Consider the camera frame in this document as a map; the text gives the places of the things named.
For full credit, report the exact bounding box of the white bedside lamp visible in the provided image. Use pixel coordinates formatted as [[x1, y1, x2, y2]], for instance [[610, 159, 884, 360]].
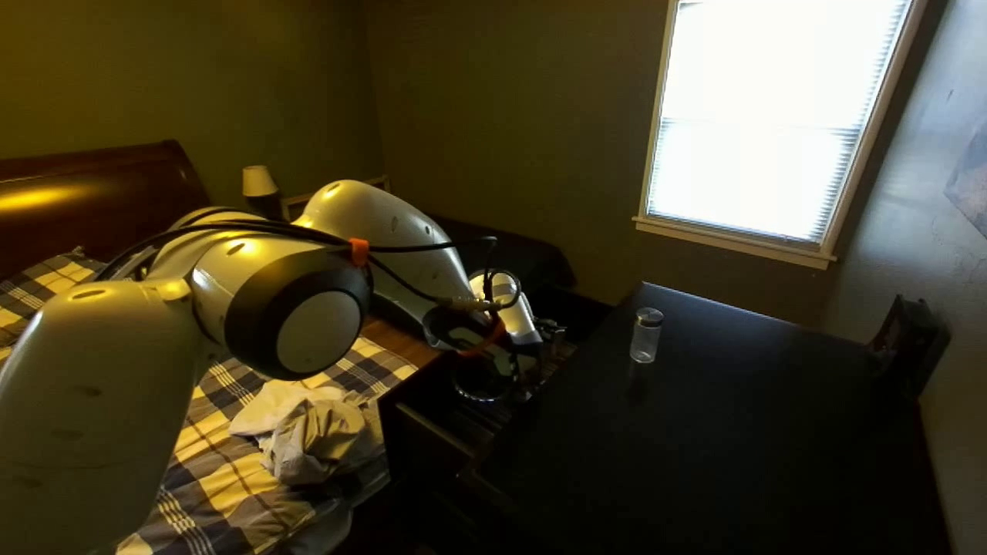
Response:
[[241, 163, 282, 217]]

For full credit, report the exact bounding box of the small black device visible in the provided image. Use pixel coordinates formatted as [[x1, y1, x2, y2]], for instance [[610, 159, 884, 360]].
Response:
[[871, 297, 949, 396]]

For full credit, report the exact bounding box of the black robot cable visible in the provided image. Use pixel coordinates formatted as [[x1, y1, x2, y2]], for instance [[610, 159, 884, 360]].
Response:
[[94, 217, 528, 317]]

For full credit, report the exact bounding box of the crumpled grey white cloth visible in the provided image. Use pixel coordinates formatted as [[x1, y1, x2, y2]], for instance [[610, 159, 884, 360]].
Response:
[[230, 381, 376, 485]]

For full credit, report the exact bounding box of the open upper dresser drawer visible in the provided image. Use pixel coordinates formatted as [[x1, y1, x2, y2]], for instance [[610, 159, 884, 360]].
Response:
[[380, 354, 563, 495]]

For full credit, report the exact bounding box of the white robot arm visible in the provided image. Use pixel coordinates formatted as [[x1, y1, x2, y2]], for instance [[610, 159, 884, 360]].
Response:
[[0, 179, 542, 555]]

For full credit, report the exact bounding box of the bright window with blinds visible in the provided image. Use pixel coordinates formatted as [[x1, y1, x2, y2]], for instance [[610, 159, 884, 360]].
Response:
[[634, 0, 931, 271]]

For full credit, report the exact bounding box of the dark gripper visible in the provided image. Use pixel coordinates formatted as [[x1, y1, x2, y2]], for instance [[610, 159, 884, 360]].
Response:
[[427, 301, 545, 404]]

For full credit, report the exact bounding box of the dark wooden dresser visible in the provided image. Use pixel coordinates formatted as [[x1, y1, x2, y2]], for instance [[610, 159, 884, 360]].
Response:
[[399, 282, 949, 555]]

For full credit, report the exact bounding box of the right glass spice shaker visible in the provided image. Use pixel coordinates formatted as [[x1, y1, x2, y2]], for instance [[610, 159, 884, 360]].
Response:
[[628, 304, 663, 363]]

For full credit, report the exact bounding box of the plaid yellow black bedspread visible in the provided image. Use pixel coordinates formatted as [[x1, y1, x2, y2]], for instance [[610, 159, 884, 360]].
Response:
[[0, 244, 442, 555]]

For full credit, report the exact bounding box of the dark wooden headboard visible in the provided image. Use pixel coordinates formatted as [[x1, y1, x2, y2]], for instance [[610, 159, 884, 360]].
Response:
[[0, 142, 209, 278]]

